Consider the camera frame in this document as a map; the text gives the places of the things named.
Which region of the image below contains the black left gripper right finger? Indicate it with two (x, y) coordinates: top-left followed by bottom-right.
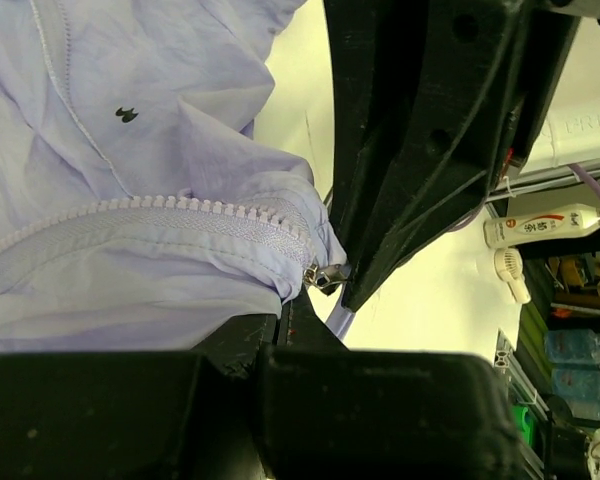
(257, 297), (525, 479)

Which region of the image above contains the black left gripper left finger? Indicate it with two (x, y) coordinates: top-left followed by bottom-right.
(0, 315), (278, 479)

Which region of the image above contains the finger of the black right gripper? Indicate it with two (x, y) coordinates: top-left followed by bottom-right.
(360, 1), (579, 306)
(324, 1), (429, 310)

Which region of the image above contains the lavender zip jacket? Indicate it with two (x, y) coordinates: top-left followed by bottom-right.
(0, 1), (348, 354)

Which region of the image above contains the white drink bottle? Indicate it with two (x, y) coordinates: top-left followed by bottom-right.
(483, 204), (600, 249)

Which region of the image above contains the white handheld fan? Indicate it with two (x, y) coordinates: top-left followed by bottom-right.
(494, 248), (531, 305)

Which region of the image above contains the water bottle pack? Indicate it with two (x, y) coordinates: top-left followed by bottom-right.
(544, 329), (600, 421)

